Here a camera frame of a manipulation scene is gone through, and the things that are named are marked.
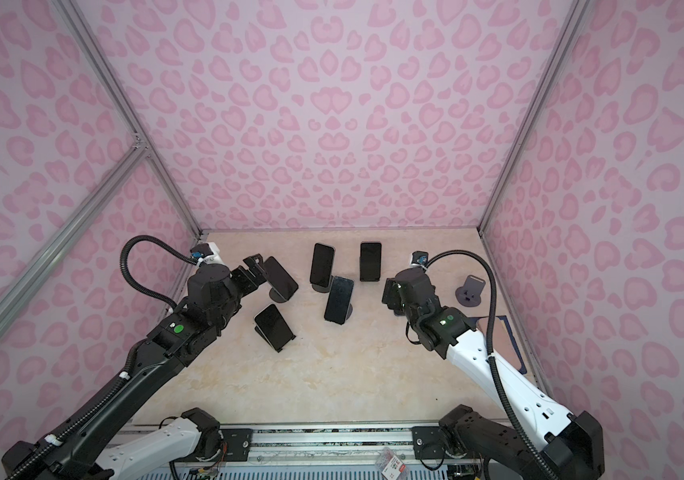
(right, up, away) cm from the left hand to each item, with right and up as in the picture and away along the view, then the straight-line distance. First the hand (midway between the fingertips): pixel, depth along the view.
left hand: (252, 258), depth 72 cm
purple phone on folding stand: (+31, -1, +40) cm, 51 cm away
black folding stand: (-4, -24, +20) cm, 32 cm away
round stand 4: (+62, -12, +23) cm, 67 cm away
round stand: (-2, -12, +27) cm, 29 cm away
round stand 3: (+23, -17, +22) cm, 36 cm away
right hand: (+37, -6, +5) cm, 38 cm away
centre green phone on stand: (+20, -13, +21) cm, 32 cm away
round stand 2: (+13, -11, +31) cm, 36 cm away
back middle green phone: (+14, -3, +30) cm, 33 cm away
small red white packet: (+33, -48, -3) cm, 58 cm away
